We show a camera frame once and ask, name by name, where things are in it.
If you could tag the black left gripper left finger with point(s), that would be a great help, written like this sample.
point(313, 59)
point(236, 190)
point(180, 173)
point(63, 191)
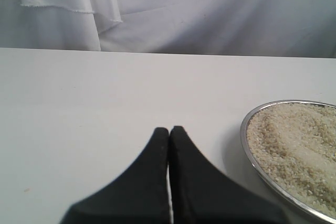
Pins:
point(138, 195)

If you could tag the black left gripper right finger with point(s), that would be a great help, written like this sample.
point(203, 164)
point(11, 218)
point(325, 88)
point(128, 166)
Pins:
point(203, 194)

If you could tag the round steel rice tray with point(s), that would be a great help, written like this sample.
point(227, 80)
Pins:
point(291, 145)

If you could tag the white backdrop curtain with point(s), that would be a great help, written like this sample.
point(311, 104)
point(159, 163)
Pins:
point(292, 28)

